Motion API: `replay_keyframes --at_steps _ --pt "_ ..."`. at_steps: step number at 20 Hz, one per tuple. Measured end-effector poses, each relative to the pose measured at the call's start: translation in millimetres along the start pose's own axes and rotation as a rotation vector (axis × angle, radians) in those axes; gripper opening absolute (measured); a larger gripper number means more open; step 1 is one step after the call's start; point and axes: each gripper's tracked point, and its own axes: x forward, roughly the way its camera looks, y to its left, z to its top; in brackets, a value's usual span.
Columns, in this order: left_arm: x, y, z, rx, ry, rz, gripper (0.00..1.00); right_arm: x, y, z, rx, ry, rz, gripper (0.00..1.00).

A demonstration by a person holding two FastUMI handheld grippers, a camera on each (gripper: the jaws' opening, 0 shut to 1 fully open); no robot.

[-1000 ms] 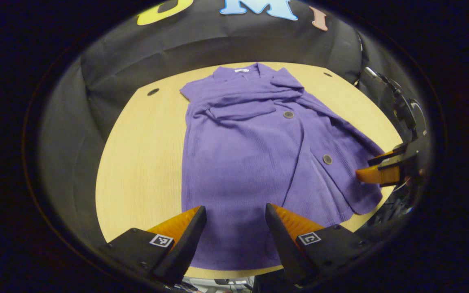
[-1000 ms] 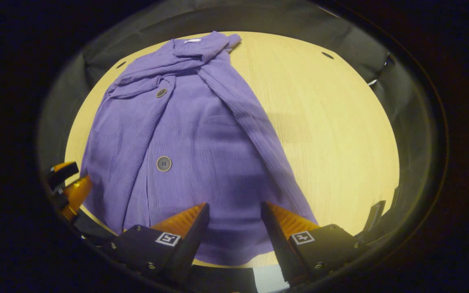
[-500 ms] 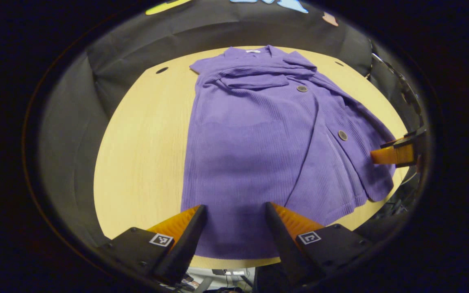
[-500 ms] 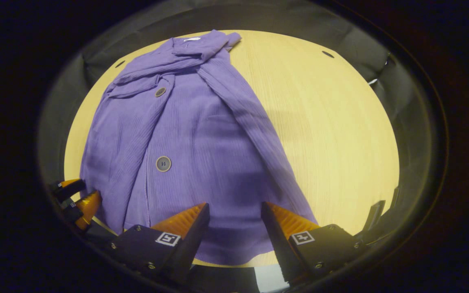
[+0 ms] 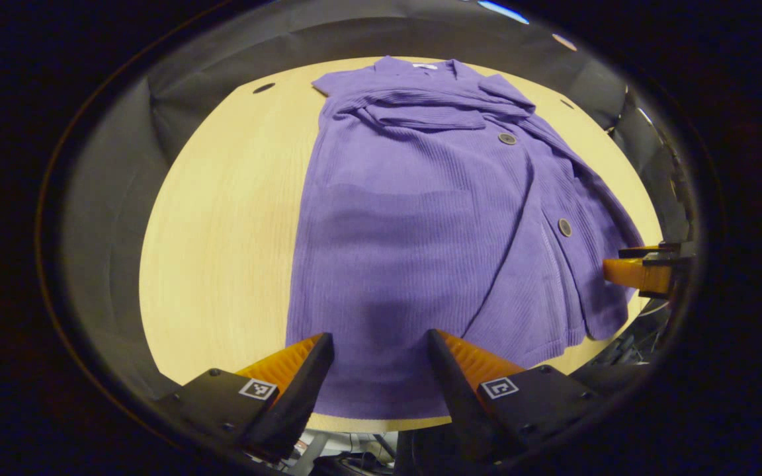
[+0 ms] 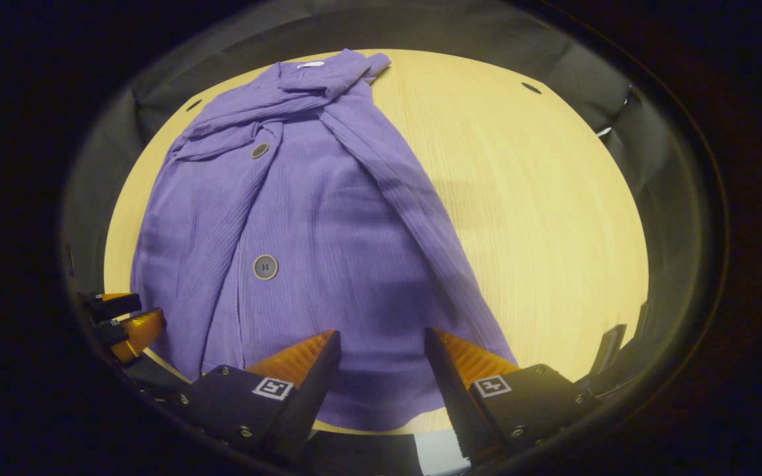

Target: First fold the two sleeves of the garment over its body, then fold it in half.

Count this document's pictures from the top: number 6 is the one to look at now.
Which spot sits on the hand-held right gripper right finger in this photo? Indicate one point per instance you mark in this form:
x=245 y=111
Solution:
x=450 y=390

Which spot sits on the black backdrop cloth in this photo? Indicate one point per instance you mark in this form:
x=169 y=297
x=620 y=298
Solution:
x=454 y=33

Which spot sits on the purple button shirt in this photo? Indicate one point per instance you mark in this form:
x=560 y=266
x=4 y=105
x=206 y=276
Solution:
x=321 y=231

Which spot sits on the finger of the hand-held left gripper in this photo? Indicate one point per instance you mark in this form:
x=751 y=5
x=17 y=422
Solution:
x=116 y=305
x=143 y=330

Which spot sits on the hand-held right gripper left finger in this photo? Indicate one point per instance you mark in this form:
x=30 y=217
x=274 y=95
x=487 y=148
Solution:
x=311 y=396

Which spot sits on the white sheet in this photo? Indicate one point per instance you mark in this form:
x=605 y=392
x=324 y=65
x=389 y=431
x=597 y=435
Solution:
x=440 y=453

